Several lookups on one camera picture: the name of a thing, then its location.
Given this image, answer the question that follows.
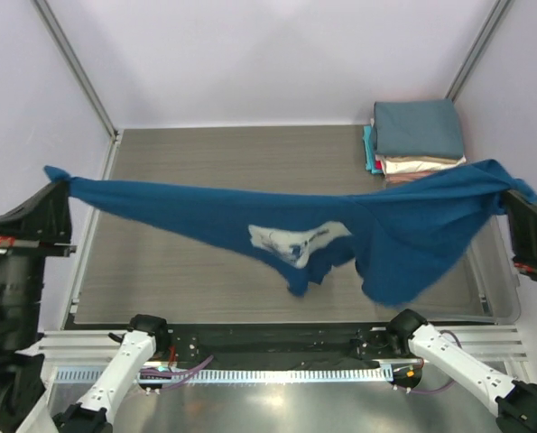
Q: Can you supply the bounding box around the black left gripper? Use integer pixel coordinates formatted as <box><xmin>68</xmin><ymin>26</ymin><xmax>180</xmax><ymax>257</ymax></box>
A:
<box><xmin>0</xmin><ymin>173</ymin><xmax>79</xmax><ymax>344</ymax></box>

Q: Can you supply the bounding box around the clear plastic bin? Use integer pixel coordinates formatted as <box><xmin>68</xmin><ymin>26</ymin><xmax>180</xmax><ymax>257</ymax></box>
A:
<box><xmin>467</xmin><ymin>218</ymin><xmax>521</xmax><ymax>325</ymax></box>

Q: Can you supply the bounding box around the blue printed t-shirt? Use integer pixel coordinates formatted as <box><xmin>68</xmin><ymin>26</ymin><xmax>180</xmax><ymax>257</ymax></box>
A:
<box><xmin>44</xmin><ymin>160</ymin><xmax>537</xmax><ymax>307</ymax></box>

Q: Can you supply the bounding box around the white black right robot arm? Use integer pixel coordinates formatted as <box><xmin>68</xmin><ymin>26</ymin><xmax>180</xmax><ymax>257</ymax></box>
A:
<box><xmin>385</xmin><ymin>190</ymin><xmax>537</xmax><ymax>432</ymax></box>

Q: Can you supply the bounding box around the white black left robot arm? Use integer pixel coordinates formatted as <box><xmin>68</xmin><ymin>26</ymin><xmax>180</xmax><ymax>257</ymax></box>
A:
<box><xmin>0</xmin><ymin>180</ymin><xmax>171</xmax><ymax>432</ymax></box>

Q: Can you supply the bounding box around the pink folded t-shirt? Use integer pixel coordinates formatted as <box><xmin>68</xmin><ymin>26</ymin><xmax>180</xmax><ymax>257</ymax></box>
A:
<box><xmin>384</xmin><ymin>170</ymin><xmax>443</xmax><ymax>184</ymax></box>

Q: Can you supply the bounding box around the cream folded t-shirt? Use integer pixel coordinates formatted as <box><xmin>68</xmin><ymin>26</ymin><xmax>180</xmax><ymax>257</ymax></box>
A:
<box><xmin>369</xmin><ymin>117</ymin><xmax>468</xmax><ymax>176</ymax></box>

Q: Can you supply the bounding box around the turquoise folded t-shirt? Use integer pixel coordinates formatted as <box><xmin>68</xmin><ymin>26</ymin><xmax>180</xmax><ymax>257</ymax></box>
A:
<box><xmin>363</xmin><ymin>124</ymin><xmax>383</xmax><ymax>175</ymax></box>

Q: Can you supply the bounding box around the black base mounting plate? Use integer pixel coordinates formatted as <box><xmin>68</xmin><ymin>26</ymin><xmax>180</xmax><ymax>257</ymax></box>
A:
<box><xmin>154</xmin><ymin>322</ymin><xmax>414</xmax><ymax>371</ymax></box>

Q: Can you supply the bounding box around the white slotted cable duct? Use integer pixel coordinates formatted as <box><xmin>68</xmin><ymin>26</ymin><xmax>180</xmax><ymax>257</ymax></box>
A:
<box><xmin>54</xmin><ymin>364</ymin><xmax>393</xmax><ymax>384</ymax></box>

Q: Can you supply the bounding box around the left aluminium frame post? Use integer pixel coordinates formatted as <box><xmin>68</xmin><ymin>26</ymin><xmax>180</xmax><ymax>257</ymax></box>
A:
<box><xmin>31</xmin><ymin>0</ymin><xmax>118</xmax><ymax>142</ymax></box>

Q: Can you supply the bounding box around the aluminium frame post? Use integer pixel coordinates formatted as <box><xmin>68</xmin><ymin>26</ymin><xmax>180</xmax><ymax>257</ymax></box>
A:
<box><xmin>31</xmin><ymin>0</ymin><xmax>118</xmax><ymax>142</ymax></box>
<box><xmin>445</xmin><ymin>0</ymin><xmax>514</xmax><ymax>103</ymax></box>

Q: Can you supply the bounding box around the right aluminium frame post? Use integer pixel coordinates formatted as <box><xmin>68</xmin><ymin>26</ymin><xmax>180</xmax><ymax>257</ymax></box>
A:
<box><xmin>445</xmin><ymin>0</ymin><xmax>514</xmax><ymax>103</ymax></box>

